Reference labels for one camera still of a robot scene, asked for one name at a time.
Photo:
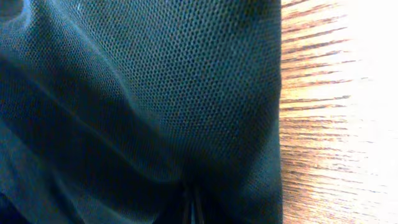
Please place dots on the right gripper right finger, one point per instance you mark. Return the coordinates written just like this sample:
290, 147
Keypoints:
198, 205

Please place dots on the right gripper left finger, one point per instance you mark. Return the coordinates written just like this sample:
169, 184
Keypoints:
187, 201

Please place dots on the black t-shirt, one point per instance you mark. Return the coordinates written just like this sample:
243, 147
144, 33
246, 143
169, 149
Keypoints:
110, 107

